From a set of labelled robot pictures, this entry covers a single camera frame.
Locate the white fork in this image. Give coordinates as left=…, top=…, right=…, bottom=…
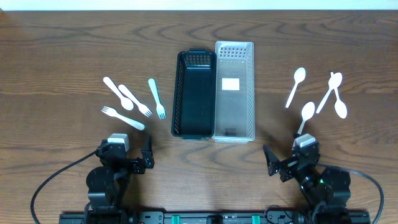
left=101, top=106, right=145, bottom=131
left=118, top=85, right=152, bottom=117

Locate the white spoon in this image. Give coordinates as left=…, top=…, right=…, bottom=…
left=285, top=67, right=306, bottom=108
left=297, top=101, right=315, bottom=134
left=103, top=77, right=134, bottom=111

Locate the white spoon crossed under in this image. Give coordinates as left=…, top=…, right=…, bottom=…
left=331, top=72, right=348, bottom=119

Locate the white spoon crossed top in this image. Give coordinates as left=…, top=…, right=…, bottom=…
left=316, top=72, right=343, bottom=114

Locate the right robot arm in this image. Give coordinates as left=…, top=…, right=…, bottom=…
left=263, top=141, right=351, bottom=223

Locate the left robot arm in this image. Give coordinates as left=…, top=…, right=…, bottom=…
left=83, top=133, right=155, bottom=223

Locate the mint green fork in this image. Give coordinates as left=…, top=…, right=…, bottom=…
left=148, top=78, right=166, bottom=119

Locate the clear plastic basket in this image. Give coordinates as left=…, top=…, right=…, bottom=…
left=213, top=40, right=255, bottom=144

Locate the black plastic basket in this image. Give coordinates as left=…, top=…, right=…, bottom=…
left=171, top=49, right=216, bottom=140

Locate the right black cable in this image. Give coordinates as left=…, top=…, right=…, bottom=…
left=320, top=163, right=385, bottom=224

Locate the black cable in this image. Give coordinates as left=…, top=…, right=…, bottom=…
left=320, top=163, right=385, bottom=224
left=30, top=151, right=98, bottom=224

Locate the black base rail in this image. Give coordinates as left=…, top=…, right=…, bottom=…
left=58, top=210, right=371, bottom=224

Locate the left black cable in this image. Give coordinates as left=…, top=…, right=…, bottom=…
left=30, top=151, right=98, bottom=224

